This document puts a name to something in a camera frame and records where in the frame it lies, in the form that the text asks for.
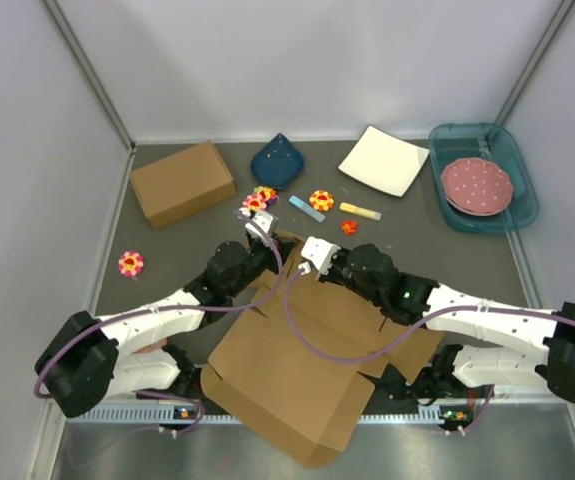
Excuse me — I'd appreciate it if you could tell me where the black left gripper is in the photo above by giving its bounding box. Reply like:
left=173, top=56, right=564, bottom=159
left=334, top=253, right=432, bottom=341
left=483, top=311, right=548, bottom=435
left=227, top=232, right=295, bottom=297

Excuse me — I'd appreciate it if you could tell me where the brown cardboard box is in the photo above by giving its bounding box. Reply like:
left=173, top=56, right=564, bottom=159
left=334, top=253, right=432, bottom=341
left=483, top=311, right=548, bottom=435
left=130, top=141, right=237, bottom=229
left=199, top=228, right=446, bottom=470

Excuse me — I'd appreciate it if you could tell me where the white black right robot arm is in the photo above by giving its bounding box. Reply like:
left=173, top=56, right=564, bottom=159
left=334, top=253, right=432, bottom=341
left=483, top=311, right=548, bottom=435
left=301, top=238, right=575, bottom=404

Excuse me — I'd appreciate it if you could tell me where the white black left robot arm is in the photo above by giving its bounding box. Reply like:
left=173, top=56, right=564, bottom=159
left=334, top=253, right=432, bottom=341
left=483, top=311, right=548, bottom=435
left=35, top=234, right=296, bottom=418

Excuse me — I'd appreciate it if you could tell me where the closed brown cardboard box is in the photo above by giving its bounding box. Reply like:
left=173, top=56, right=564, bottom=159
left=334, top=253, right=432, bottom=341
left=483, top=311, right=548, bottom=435
left=130, top=141, right=237, bottom=229

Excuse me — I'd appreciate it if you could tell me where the small orange red toy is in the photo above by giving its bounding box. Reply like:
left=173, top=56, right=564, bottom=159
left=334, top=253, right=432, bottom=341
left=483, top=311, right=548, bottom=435
left=341, top=220, right=358, bottom=235

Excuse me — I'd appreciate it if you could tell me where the pink flower plush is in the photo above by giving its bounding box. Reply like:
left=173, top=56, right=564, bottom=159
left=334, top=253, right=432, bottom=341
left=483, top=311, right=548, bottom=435
left=118, top=250, right=144, bottom=278
left=242, top=193, right=267, bottom=211

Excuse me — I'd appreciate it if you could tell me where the rainbow flower plush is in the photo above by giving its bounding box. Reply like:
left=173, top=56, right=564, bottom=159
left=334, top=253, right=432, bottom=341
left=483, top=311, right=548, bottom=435
left=253, top=186, right=278, bottom=205

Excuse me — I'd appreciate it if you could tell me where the blue chalk stick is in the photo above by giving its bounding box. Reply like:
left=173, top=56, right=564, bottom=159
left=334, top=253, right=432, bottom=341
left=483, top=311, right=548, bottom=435
left=289, top=195, right=326, bottom=223

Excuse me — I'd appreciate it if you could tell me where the yellow chalk stick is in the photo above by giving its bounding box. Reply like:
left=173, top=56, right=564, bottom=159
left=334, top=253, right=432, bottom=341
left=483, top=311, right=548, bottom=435
left=339, top=202, right=382, bottom=221

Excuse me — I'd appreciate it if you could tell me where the orange flower plush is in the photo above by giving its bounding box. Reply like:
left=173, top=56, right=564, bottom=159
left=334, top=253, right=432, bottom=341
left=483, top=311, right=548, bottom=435
left=309, top=190, right=335, bottom=212

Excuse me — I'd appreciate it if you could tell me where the dark blue ceramic bowl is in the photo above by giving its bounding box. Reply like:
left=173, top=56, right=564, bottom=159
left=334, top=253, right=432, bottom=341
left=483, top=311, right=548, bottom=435
left=250, top=133, right=305, bottom=190

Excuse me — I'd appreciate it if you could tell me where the white square plate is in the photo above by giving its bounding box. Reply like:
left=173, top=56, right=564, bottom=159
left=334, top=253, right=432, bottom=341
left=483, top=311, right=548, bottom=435
left=338, top=125, right=429, bottom=197

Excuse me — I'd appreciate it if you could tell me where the pink dotted plate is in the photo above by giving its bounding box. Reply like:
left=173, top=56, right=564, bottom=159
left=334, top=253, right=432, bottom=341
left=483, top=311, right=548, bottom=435
left=440, top=157, right=514, bottom=217

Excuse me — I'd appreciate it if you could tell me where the teal plastic bin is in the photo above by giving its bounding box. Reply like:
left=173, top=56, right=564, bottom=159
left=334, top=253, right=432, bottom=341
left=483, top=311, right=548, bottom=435
left=428, top=123, right=539, bottom=234

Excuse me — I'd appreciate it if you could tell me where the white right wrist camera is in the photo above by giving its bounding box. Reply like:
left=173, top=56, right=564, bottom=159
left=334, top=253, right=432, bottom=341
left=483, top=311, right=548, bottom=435
left=300, top=236, right=341, bottom=276

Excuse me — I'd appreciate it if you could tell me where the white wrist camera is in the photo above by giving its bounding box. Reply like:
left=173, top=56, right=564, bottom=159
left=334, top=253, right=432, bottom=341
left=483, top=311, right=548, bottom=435
left=300, top=236, right=341, bottom=276
left=236, top=208, right=278, bottom=246

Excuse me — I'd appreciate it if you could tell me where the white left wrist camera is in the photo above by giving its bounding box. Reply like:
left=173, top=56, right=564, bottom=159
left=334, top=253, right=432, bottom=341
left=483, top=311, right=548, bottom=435
left=236, top=208, right=278, bottom=246

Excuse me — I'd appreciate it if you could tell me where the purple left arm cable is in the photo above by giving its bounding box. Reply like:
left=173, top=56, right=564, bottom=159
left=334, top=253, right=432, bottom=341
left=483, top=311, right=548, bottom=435
left=34, top=209, right=286, bottom=401

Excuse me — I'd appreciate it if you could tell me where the grey slotted cable duct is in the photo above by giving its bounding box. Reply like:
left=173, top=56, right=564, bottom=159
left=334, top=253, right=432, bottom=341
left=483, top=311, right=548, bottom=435
left=69, top=402, right=469, bottom=425

